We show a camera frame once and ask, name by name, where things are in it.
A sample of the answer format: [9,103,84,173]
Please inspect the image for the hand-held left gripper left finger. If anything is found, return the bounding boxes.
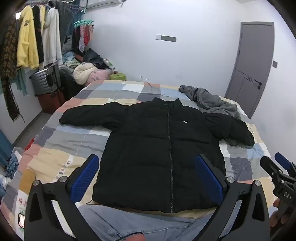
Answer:
[24,154,100,241]

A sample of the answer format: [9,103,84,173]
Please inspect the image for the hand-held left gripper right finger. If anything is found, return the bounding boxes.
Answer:
[195,153,270,241]

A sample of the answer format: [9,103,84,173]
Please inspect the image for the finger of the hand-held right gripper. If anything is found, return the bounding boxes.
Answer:
[260,156,284,180]
[275,152,296,179]

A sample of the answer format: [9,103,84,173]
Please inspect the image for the black puffer jacket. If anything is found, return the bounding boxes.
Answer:
[59,97,255,214]

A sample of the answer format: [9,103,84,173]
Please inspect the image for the light blue clothes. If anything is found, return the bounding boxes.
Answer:
[62,50,80,68]

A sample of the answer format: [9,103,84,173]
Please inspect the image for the red and pink hanging clothes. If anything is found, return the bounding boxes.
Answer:
[73,23,94,53]

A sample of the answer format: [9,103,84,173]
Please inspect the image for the person's right hand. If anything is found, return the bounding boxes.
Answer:
[269,199,279,229]

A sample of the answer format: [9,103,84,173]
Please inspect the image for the patchwork bed blanket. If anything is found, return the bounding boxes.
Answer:
[0,80,278,241]

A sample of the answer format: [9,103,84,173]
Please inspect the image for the person's blue jeans legs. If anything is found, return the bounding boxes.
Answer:
[79,205,208,241]

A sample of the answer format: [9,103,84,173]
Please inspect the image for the blue patterned bag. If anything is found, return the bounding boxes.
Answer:
[6,153,23,179]

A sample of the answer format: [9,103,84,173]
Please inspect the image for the red suitcase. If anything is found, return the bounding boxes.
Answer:
[37,89,66,114]

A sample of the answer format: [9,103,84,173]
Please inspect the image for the blue cloth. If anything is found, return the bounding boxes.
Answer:
[0,128,14,168]

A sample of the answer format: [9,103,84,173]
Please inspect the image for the black bag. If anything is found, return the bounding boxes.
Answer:
[59,67,81,100]

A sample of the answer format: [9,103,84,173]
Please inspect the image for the pink cloth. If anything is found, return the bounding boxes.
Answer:
[87,70,112,85]

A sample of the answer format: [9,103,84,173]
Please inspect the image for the grey door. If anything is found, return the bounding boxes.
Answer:
[224,22,275,120]

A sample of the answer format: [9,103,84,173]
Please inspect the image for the silver suitcase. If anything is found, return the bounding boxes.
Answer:
[30,64,62,96]

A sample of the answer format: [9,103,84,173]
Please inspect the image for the teal cloth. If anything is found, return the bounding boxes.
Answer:
[15,67,28,96]

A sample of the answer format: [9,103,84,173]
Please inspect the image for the black coat on pile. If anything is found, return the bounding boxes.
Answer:
[81,49,110,69]

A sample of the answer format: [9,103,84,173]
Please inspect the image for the brown patterned coat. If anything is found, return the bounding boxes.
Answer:
[0,21,22,122]

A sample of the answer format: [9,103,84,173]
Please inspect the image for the white hoodie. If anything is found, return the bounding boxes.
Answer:
[42,7,63,67]

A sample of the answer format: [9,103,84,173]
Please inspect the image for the yellow fleece jacket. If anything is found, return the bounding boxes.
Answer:
[16,6,40,70]

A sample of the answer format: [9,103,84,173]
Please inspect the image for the black hanging garment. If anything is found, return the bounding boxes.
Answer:
[32,5,45,64]

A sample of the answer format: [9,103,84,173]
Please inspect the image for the dark grey hanging garment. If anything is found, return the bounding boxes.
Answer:
[54,2,78,48]

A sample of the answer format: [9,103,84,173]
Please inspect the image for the white air conditioner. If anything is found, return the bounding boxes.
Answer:
[87,0,121,10]

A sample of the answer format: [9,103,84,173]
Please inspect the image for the grey and white wall panel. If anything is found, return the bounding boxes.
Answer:
[156,35,177,42]

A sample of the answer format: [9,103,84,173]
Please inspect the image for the clothes rail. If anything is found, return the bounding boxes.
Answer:
[21,0,93,12]

